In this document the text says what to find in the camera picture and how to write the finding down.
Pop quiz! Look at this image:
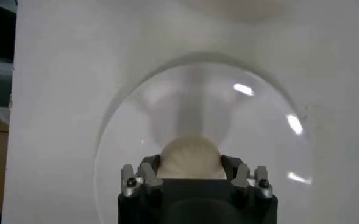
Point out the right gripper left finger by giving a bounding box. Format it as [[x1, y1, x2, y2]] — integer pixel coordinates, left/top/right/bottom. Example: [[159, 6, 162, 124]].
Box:
[[120, 154, 165, 198]]

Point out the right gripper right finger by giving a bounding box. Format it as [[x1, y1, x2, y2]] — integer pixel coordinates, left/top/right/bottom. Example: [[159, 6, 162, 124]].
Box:
[[221, 154, 274, 199]]

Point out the white steamed baozi bun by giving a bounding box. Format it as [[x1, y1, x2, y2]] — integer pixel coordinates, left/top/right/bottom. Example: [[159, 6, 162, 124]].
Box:
[[156, 136, 228, 180]]

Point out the white round plate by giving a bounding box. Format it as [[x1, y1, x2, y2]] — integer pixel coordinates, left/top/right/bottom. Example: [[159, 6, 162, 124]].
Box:
[[94, 59, 316, 224]]

